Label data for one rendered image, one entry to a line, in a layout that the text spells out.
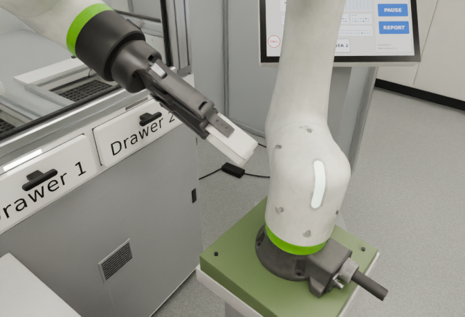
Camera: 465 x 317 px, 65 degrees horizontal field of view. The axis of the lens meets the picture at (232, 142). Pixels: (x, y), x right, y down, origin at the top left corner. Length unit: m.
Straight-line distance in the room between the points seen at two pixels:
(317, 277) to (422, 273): 1.25
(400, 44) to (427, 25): 1.94
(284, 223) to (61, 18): 0.47
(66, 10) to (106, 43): 0.07
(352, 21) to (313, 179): 0.81
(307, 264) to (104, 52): 0.50
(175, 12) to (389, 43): 0.69
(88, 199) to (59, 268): 0.19
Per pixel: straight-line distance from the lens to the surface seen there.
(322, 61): 0.67
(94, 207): 1.06
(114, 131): 0.97
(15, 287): 0.87
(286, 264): 0.72
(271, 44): 1.22
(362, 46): 1.29
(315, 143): 0.63
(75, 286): 1.17
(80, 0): 0.60
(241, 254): 0.76
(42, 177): 0.85
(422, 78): 3.37
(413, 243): 2.04
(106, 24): 0.57
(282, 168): 0.60
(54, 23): 0.60
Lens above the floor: 1.38
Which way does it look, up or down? 33 degrees down
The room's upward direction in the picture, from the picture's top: straight up
